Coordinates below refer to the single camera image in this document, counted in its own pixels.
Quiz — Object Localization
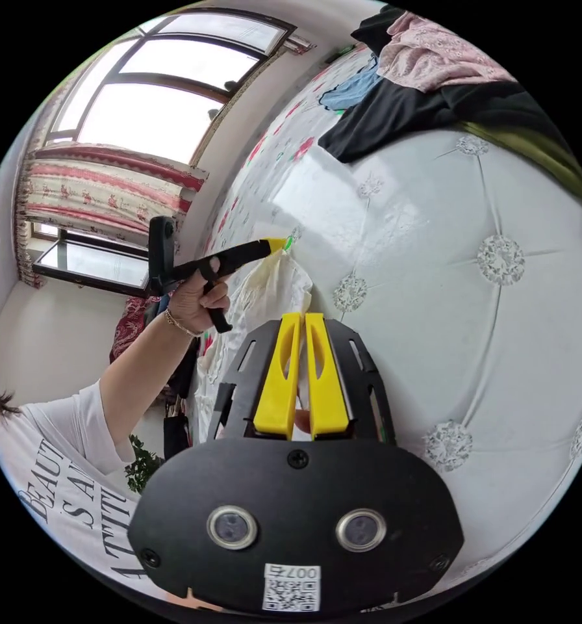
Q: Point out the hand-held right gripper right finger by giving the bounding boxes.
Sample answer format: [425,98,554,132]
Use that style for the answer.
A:
[304,312,350,437]

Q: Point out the window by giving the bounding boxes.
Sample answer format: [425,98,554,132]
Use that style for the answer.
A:
[30,12,297,298]

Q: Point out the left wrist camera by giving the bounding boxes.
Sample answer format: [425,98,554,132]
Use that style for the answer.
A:
[147,216,179,293]

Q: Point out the red floral curtain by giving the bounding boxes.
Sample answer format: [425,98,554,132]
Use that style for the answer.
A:
[16,141,209,289]

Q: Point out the white t-shirt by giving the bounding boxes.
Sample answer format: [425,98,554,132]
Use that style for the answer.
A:
[193,251,316,449]

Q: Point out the pile of clothes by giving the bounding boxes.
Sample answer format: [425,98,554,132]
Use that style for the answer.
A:
[318,9,582,215]

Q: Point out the person's body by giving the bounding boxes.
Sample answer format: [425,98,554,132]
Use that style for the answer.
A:
[0,248,175,605]

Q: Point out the green potted plant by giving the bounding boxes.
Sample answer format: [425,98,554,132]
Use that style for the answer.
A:
[125,434,168,496]

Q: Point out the bed with floral sheet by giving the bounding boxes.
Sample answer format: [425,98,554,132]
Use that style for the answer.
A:
[193,46,387,274]

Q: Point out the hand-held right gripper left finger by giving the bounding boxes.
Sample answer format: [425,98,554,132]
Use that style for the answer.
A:
[253,312,303,436]

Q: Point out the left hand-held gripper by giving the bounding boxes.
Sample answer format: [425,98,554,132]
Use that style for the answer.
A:
[147,237,292,334]

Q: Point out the red patterned cloth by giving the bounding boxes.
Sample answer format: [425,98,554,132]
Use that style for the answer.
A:
[109,296,163,364]

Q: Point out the white tufted headboard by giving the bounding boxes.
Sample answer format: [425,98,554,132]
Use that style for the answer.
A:
[232,122,582,601]

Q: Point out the person's left forearm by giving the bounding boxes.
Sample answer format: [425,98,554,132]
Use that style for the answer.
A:
[98,307,202,462]

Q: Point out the person's left hand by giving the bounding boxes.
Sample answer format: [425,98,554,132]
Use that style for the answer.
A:
[166,272,233,337]

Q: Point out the black bag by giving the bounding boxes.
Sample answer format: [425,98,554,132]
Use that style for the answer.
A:
[162,397,194,462]

